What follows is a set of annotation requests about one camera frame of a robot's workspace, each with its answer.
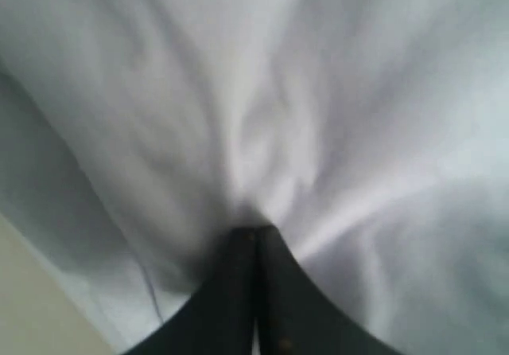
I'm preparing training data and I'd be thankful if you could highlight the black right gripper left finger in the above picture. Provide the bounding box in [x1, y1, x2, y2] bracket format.
[128, 228, 256, 355]

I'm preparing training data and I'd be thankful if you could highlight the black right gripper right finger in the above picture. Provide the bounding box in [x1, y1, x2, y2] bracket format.
[255, 226, 397, 355]

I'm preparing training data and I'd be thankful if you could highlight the white t-shirt red lettering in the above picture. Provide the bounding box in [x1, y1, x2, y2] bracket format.
[1, 0, 508, 354]

